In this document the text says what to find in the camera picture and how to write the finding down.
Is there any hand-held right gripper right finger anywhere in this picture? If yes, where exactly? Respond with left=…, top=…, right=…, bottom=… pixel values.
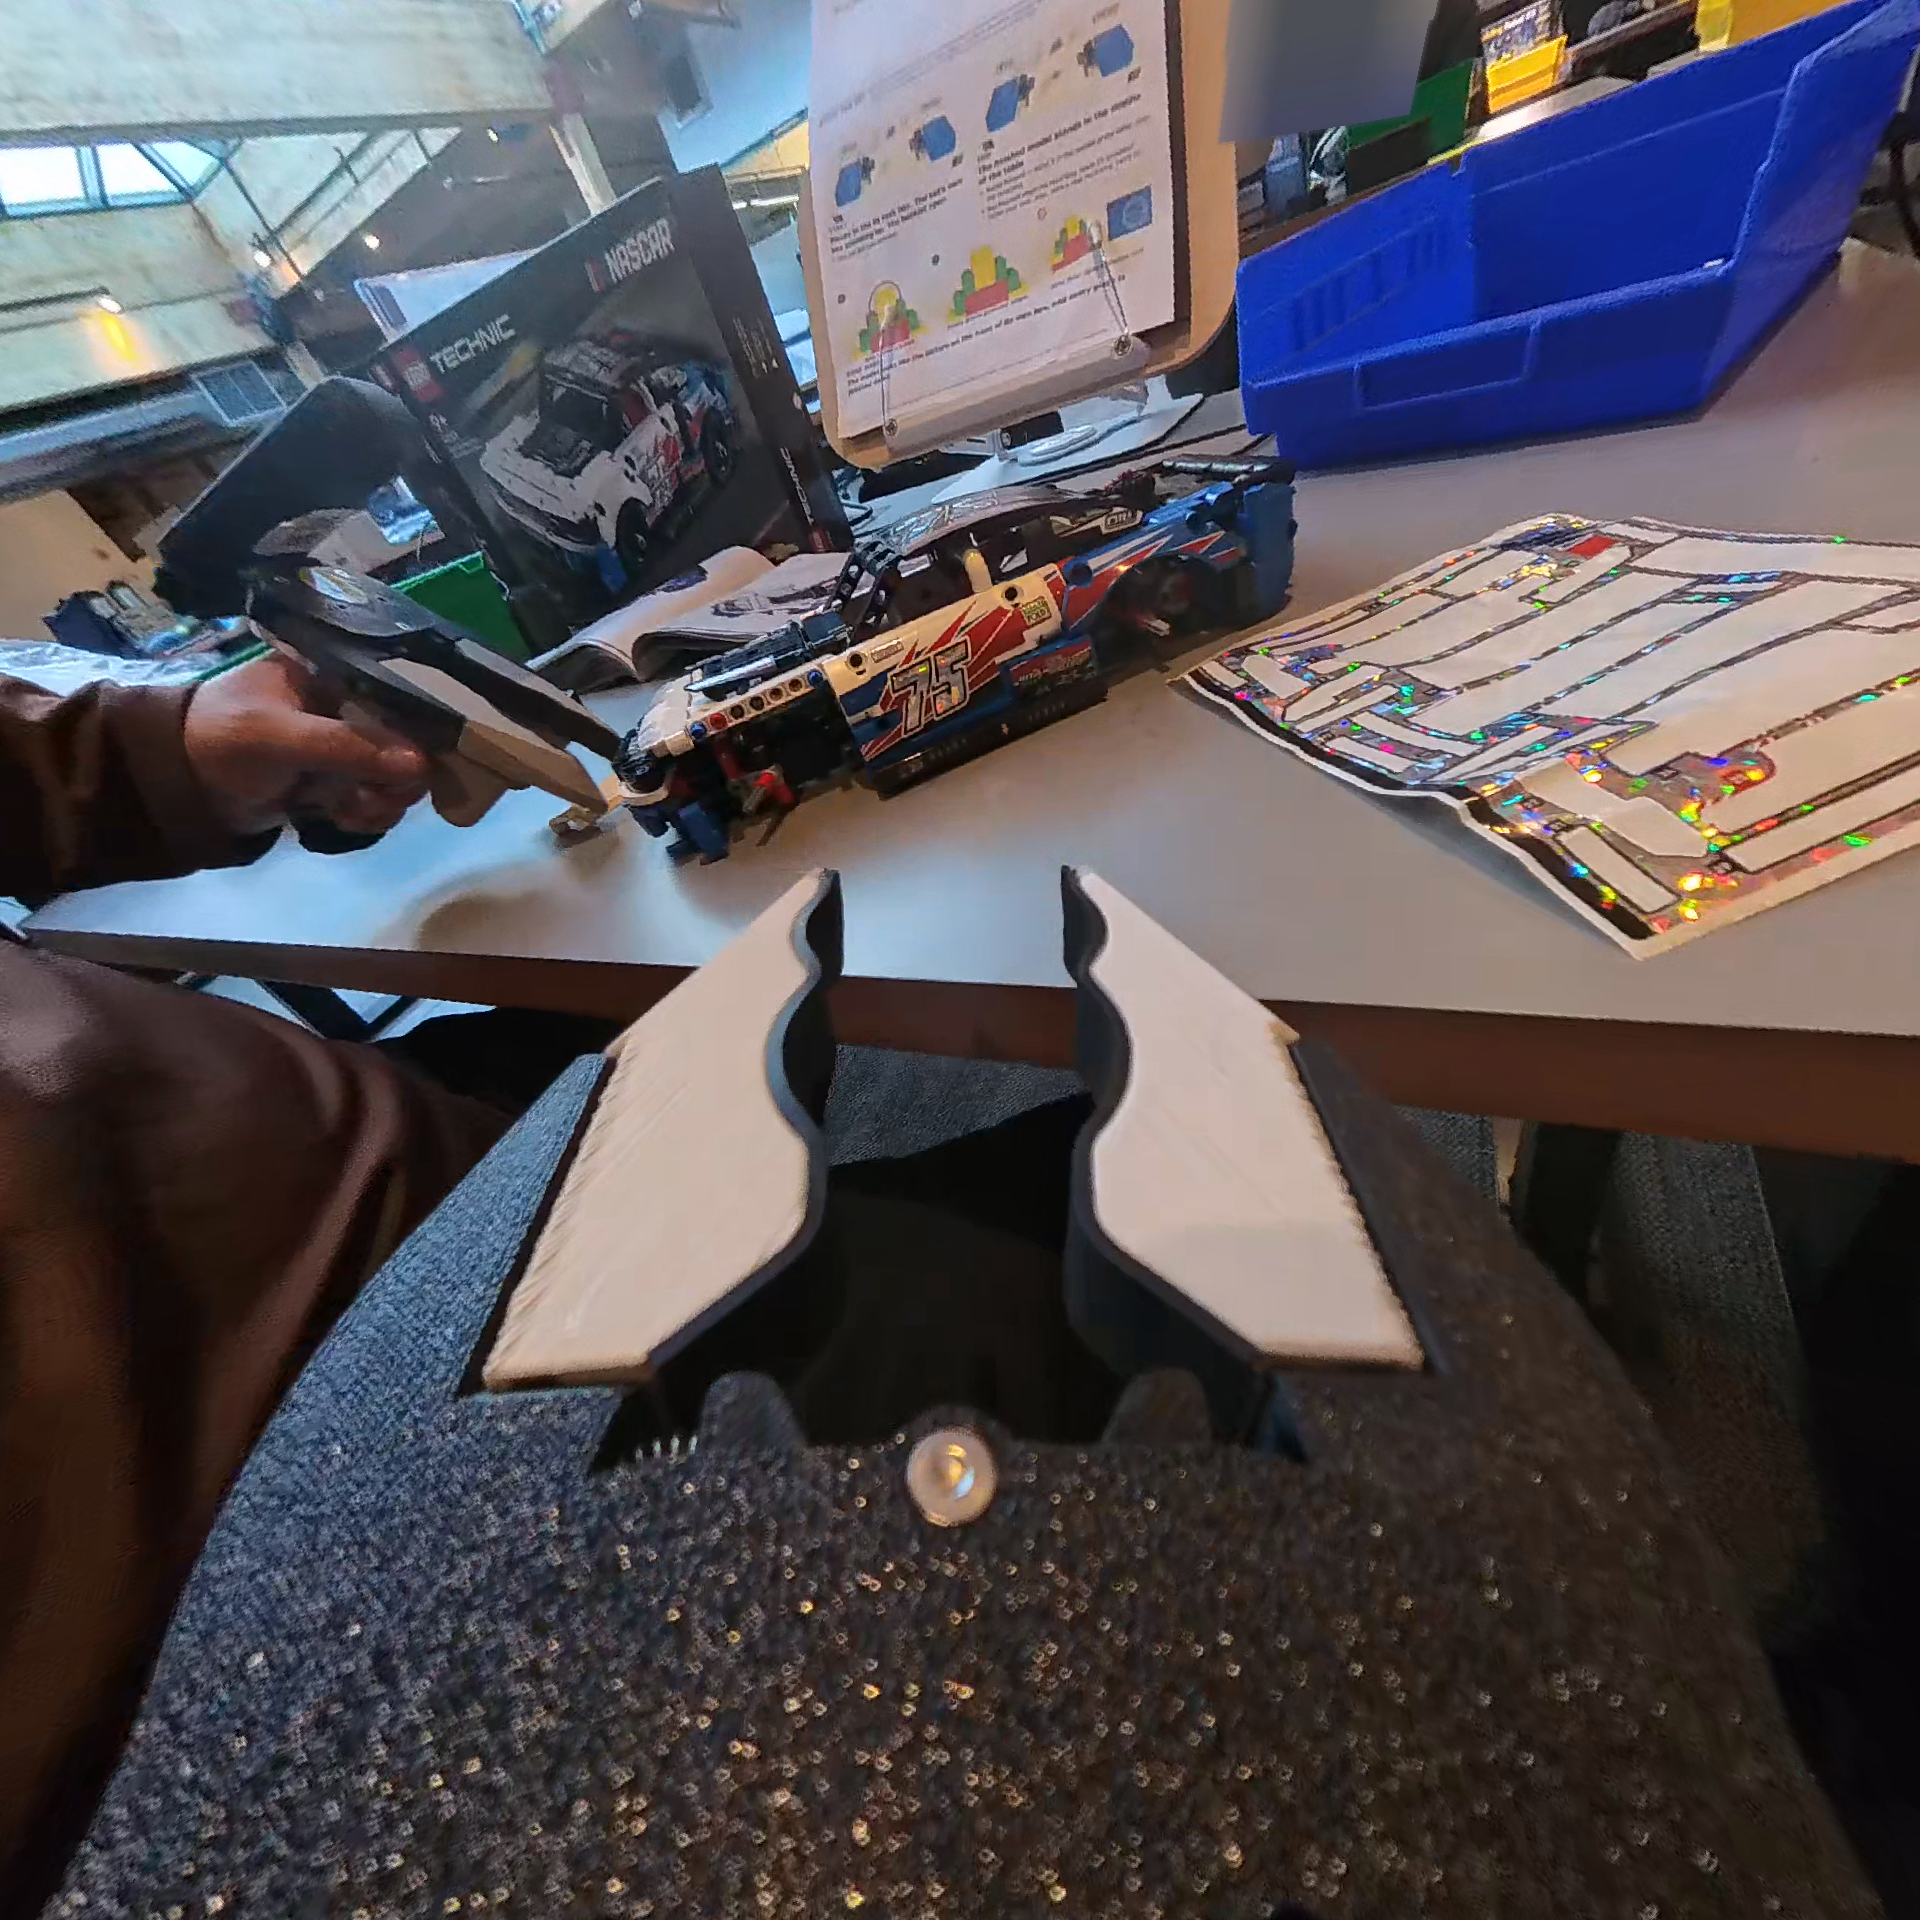
left=1058, top=863, right=1427, bottom=1374

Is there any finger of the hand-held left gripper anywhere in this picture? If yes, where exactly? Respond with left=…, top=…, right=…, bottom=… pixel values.
left=403, top=627, right=626, bottom=760
left=343, top=663, right=612, bottom=819

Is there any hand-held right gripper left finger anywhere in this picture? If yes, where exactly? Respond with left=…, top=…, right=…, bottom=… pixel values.
left=481, top=865, right=845, bottom=1389

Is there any toy brick race car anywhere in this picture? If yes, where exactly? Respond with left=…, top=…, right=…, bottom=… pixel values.
left=615, top=456, right=1299, bottom=868

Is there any person's left forearm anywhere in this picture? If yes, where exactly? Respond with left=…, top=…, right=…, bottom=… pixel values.
left=0, top=671, right=273, bottom=902

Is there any person's left hand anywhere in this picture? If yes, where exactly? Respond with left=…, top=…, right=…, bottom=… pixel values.
left=180, top=651, right=453, bottom=848

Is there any green container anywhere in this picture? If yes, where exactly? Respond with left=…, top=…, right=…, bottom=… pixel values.
left=393, top=550, right=534, bottom=663

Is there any open instruction booklet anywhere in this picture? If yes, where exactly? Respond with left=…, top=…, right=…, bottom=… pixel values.
left=527, top=543, right=860, bottom=694

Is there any black toy box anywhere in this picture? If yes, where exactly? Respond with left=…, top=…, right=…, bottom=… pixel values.
left=367, top=164, right=858, bottom=633

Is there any holographic sticker sheet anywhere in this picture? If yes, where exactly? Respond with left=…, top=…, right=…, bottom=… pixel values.
left=1170, top=515, right=1920, bottom=963

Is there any printed instruction sheet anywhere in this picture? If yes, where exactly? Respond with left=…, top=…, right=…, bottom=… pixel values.
left=806, top=0, right=1179, bottom=452

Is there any tan wooden board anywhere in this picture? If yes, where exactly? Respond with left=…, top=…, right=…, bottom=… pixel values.
left=795, top=0, right=1238, bottom=460

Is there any blue plastic bin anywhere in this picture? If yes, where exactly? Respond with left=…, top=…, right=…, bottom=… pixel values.
left=1237, top=0, right=1920, bottom=472

